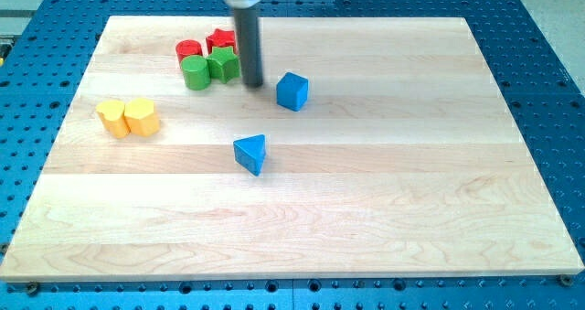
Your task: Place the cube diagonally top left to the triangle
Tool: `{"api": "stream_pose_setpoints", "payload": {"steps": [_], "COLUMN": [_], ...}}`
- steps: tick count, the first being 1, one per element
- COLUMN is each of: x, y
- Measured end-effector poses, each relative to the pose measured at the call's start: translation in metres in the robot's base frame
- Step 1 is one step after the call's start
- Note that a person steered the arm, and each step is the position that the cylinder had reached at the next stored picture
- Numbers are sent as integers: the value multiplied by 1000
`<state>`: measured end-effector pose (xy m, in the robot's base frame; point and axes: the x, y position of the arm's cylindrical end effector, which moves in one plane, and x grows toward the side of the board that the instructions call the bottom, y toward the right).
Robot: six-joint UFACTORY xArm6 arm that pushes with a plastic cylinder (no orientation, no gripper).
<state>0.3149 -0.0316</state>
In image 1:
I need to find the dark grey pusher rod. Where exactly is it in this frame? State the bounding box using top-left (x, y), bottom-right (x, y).
top-left (233, 5), bottom-right (263, 88)

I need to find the blue wooden cube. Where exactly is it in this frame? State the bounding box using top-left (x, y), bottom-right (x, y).
top-left (276, 72), bottom-right (309, 112)

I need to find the blue wooden triangle block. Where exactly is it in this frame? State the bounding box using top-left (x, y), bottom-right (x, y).
top-left (233, 134), bottom-right (266, 176)

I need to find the red wooden star block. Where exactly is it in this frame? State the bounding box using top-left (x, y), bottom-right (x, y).
top-left (206, 28), bottom-right (238, 54)

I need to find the green wooden star block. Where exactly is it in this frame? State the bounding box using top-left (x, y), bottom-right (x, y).
top-left (207, 46), bottom-right (240, 83)

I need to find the red wooden cylinder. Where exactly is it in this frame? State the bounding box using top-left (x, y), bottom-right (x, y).
top-left (175, 39), bottom-right (203, 63)

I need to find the green wooden cylinder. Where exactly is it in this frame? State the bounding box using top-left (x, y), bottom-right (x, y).
top-left (180, 55), bottom-right (211, 91)

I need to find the yellow wooden hexagon block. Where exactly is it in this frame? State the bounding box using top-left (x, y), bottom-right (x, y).
top-left (124, 98), bottom-right (160, 137)

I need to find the yellow wooden heart block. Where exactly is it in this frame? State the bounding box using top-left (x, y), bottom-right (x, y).
top-left (95, 100), bottom-right (130, 138)

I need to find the light wooden board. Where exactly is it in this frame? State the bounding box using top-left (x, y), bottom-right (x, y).
top-left (1, 16), bottom-right (583, 283)

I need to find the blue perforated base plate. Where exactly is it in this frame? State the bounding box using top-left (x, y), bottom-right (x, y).
top-left (1, 0), bottom-right (584, 309)

